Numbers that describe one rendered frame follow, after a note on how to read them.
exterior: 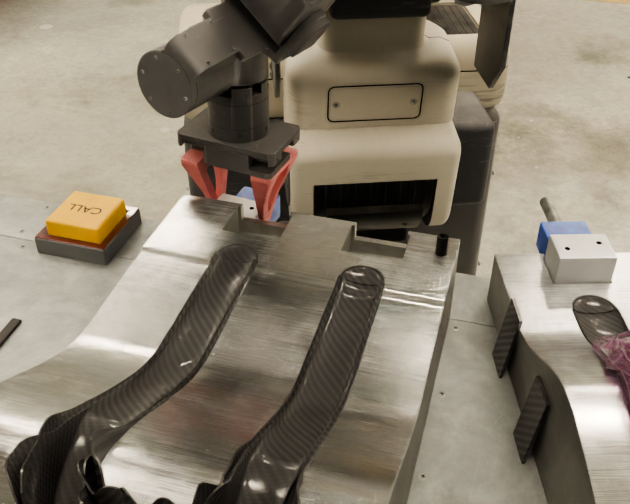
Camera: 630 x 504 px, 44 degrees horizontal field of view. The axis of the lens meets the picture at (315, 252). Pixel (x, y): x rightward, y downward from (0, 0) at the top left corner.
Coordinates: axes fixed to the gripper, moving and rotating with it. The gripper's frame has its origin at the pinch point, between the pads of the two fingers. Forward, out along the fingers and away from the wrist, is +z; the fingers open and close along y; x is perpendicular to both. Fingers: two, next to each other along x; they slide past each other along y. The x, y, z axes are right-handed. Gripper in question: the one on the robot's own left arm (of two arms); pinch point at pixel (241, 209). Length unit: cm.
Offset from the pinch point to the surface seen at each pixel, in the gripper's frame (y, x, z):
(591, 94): 24, 234, 80
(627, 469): 38.6, -22.5, -4.7
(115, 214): -12.6, -4.2, 1.6
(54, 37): -197, 201, 84
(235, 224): 2.8, -6.6, -3.0
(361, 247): 14.4, -4.4, -2.5
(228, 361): 11.0, -23.3, -3.7
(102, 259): -11.4, -8.7, 4.0
